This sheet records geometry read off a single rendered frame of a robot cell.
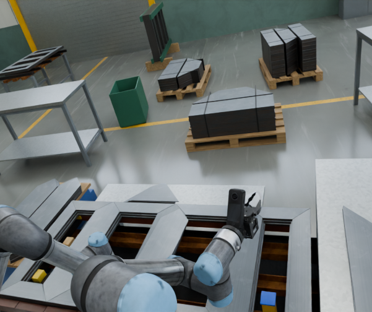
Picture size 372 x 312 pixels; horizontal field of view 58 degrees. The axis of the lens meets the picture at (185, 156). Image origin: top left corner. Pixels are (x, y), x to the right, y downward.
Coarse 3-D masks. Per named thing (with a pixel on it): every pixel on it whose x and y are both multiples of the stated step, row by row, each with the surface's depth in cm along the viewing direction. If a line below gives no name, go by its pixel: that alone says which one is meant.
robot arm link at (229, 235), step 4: (224, 228) 97; (220, 232) 96; (224, 232) 96; (228, 232) 95; (232, 232) 96; (216, 236) 95; (220, 236) 94; (224, 236) 94; (228, 236) 94; (232, 236) 95; (236, 236) 95; (228, 240) 93; (232, 240) 94; (236, 240) 95; (232, 244) 93; (236, 244) 95; (240, 244) 96; (236, 248) 94
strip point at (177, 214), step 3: (177, 210) 203; (180, 210) 202; (171, 213) 202; (174, 213) 202; (177, 213) 201; (180, 213) 200; (165, 216) 201; (168, 216) 200; (171, 216) 200; (174, 216) 199; (177, 216) 199; (180, 216) 198; (183, 216) 198; (177, 219) 197; (180, 219) 196; (183, 219) 195; (186, 219) 195
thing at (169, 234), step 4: (156, 228) 194; (160, 228) 193; (164, 228) 192; (152, 232) 192; (156, 232) 191; (160, 232) 190; (164, 232) 190; (168, 232) 189; (172, 232) 188; (176, 232) 188; (180, 232) 187; (152, 236) 189; (156, 236) 188; (160, 236) 188; (164, 236) 187; (168, 236) 186; (172, 236) 186; (176, 236) 185; (180, 236) 184; (172, 240) 183; (176, 240) 183
